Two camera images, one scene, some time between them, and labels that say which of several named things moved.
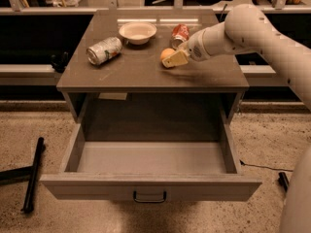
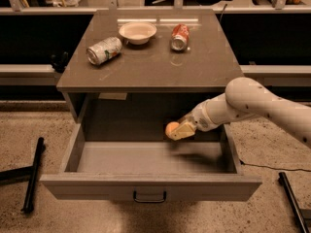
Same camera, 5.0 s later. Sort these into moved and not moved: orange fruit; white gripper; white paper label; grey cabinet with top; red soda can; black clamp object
Moved: orange fruit; white gripper
Not moved: red soda can; white paper label; grey cabinet with top; black clamp object
